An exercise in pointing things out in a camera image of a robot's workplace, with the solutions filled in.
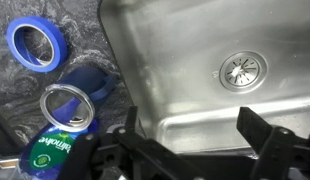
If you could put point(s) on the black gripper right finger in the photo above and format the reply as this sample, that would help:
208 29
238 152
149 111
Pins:
282 155

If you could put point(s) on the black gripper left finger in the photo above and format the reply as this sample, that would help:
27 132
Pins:
127 149

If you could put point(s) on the blue steel-rimmed cup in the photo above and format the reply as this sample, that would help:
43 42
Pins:
71 103

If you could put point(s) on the round sink drain strainer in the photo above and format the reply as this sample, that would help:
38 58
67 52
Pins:
243 72

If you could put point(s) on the stainless steel sink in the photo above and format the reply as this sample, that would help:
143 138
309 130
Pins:
170 53

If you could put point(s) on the Palmolive dish soap bottle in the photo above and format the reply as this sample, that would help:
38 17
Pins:
44 156

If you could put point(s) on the blue masking tape roll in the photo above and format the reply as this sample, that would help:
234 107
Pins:
36 43

